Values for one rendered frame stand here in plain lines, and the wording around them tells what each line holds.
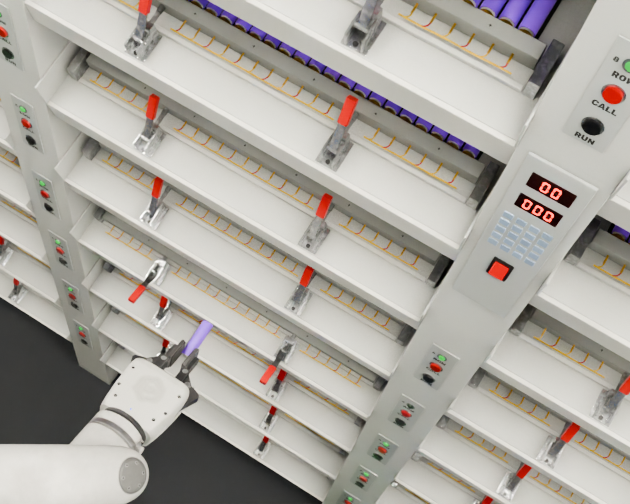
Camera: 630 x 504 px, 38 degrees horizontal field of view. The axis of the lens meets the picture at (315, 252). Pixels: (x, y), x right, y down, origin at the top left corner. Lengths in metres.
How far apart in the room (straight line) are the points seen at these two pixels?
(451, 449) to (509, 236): 0.68
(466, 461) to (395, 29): 0.87
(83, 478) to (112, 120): 0.49
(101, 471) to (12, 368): 1.23
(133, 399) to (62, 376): 1.04
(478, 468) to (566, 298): 0.60
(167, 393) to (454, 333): 0.45
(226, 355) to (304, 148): 0.80
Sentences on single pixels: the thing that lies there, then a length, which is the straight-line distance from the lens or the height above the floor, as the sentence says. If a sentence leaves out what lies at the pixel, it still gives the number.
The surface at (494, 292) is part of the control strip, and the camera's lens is 1.05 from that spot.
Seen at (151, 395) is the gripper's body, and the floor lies 0.93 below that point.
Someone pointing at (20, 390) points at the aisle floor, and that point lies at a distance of 2.40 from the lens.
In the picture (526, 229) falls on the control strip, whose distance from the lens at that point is 0.94.
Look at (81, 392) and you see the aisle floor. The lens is 2.37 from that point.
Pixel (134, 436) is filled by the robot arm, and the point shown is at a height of 0.95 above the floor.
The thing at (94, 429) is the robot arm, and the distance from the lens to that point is 1.33.
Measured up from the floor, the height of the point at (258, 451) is 0.16.
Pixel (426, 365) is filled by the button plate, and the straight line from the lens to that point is 1.28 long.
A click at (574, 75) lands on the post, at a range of 0.78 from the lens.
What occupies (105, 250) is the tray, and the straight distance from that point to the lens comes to 1.67.
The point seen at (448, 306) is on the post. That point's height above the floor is 1.23.
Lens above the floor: 2.22
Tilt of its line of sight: 61 degrees down
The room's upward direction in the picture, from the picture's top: 14 degrees clockwise
